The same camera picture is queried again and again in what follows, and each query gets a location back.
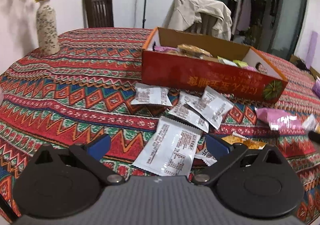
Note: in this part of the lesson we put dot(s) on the chair with beige jacket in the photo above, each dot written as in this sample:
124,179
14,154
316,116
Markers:
205,27

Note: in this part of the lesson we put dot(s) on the floral ceramic vase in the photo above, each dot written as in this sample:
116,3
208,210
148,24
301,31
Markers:
46,29

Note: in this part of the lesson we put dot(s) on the dark wooden chair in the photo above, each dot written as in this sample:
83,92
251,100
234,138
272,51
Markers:
99,13

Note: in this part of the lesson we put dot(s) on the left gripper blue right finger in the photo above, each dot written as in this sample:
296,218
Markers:
217,147

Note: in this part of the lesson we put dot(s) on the yellow pastry clear packet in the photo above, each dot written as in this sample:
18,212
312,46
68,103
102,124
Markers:
194,51

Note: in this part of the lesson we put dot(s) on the purple rolled yoga mat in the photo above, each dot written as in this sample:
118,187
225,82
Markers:
311,49

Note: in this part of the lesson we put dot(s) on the cardboard box on floor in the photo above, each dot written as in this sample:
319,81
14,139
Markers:
302,66

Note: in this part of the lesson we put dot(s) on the beige jacket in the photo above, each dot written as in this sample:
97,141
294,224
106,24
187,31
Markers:
183,13

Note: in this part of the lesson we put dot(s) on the white printed snack packet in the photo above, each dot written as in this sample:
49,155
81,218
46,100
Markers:
171,149

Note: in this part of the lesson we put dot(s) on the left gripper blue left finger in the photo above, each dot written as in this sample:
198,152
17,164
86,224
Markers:
99,147

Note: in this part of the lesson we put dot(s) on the red cardboard snack box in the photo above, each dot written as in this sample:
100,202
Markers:
259,81

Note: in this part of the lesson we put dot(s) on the small white snack packet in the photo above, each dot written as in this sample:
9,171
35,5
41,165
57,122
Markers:
185,112

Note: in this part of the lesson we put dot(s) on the pink snack packet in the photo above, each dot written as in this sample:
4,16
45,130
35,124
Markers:
163,49
278,119

